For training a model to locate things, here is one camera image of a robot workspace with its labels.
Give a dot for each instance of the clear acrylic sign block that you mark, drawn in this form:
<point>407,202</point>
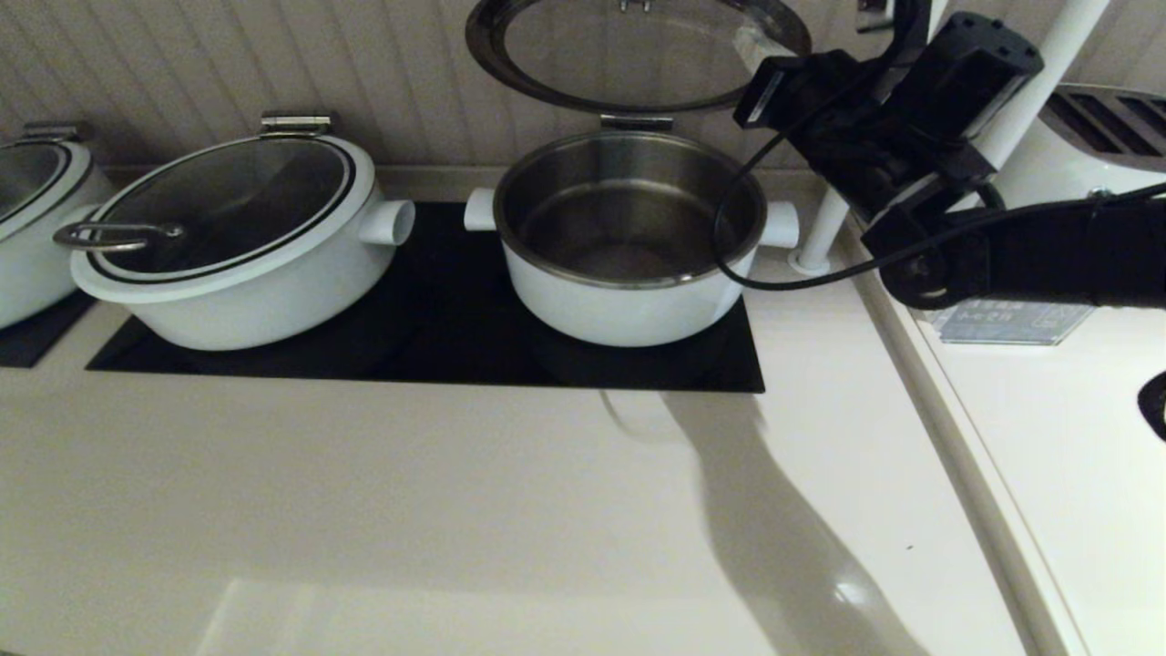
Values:
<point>1002,323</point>

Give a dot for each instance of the white round pole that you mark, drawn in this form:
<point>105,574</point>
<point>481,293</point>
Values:
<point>1066,55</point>
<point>820,237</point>

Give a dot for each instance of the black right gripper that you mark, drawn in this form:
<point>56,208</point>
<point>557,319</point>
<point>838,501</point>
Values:
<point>865,118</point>

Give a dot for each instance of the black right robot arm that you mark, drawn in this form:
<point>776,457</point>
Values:
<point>1048,264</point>

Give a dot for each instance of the glass lid with white rim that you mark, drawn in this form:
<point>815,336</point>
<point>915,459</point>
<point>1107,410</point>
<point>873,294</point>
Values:
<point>638,55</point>
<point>23,180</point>
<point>228,196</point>

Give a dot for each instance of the black glass induction cooktop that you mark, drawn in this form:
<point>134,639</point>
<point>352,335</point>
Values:
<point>437,305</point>
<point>27,342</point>

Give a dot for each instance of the white round cooking pot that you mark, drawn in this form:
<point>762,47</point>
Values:
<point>629,319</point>
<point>273,305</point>
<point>27,278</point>

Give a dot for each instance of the white toaster with chrome lever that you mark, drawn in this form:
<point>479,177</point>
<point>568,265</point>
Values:
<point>1048,173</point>

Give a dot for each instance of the metal lid handle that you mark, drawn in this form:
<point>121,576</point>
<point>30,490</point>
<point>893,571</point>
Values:
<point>636,123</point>
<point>55,133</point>
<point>296,123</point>

